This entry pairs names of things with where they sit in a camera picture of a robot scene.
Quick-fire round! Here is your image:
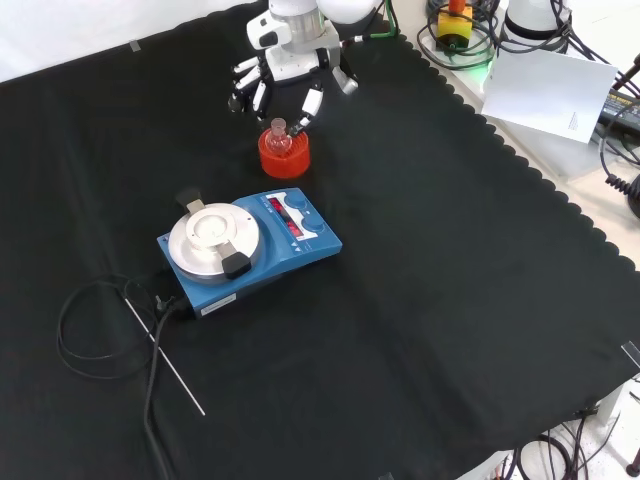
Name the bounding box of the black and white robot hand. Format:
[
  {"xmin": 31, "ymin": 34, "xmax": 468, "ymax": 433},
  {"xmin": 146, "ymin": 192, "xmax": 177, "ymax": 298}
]
[{"xmin": 227, "ymin": 43, "xmax": 360, "ymax": 139}]

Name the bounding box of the clear round-bottom flask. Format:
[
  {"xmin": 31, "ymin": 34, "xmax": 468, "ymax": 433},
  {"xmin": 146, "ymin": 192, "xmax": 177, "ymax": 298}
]
[{"xmin": 267, "ymin": 117, "xmax": 293, "ymax": 157}]

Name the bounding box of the yellow stop button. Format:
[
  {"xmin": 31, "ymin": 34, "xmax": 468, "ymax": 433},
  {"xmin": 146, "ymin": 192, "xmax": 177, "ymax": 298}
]
[{"xmin": 435, "ymin": 0, "xmax": 474, "ymax": 52}]

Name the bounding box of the blue base heater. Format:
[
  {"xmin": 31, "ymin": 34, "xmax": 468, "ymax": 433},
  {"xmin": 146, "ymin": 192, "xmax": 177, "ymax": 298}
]
[{"xmin": 156, "ymin": 185, "xmax": 344, "ymax": 321}]

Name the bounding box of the pale board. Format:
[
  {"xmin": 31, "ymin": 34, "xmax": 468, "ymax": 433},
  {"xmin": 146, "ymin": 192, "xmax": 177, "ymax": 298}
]
[{"xmin": 480, "ymin": 45, "xmax": 620, "ymax": 146}]

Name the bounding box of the black bench cloth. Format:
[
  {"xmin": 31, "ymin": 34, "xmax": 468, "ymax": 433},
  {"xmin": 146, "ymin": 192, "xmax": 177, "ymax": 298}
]
[{"xmin": 0, "ymin": 0, "xmax": 640, "ymax": 480}]

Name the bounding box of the thin metal probe rod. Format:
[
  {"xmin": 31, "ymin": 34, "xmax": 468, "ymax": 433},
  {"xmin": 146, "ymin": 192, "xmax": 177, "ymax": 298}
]
[{"xmin": 124, "ymin": 297, "xmax": 207, "ymax": 417}]

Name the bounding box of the black power adapter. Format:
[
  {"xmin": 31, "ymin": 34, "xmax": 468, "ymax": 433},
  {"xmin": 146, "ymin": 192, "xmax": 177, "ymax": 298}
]
[{"xmin": 597, "ymin": 89, "xmax": 640, "ymax": 134}]

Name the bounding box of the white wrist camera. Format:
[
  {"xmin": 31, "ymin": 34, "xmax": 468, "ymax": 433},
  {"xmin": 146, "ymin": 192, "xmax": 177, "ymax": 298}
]
[{"xmin": 245, "ymin": 10, "xmax": 292, "ymax": 51}]

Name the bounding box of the green robot cable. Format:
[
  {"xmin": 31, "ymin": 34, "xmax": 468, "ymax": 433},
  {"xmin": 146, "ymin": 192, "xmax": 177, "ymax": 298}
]
[{"xmin": 344, "ymin": 0, "xmax": 402, "ymax": 46}]

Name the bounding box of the orange flask ring stand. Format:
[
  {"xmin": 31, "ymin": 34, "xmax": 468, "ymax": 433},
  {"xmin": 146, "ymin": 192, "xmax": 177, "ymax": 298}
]
[{"xmin": 257, "ymin": 126, "xmax": 312, "ymax": 180}]

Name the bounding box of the black cable round stop button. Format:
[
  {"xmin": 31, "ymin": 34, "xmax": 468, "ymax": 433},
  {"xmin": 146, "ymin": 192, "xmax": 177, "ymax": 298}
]
[{"xmin": 416, "ymin": 0, "xmax": 501, "ymax": 71}]

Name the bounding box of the coiled black cable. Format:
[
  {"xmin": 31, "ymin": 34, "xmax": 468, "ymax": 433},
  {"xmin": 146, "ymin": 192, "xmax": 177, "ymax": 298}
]
[{"xmin": 598, "ymin": 124, "xmax": 640, "ymax": 221}]

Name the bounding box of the thin black probe cable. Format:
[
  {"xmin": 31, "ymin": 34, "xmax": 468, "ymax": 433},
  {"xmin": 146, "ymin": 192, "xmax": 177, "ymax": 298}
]
[{"xmin": 56, "ymin": 273, "xmax": 174, "ymax": 380}]

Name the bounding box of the thick black power cable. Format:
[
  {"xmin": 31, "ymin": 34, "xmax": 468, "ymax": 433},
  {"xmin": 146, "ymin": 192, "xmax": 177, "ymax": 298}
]
[{"xmin": 143, "ymin": 294, "xmax": 179, "ymax": 480}]

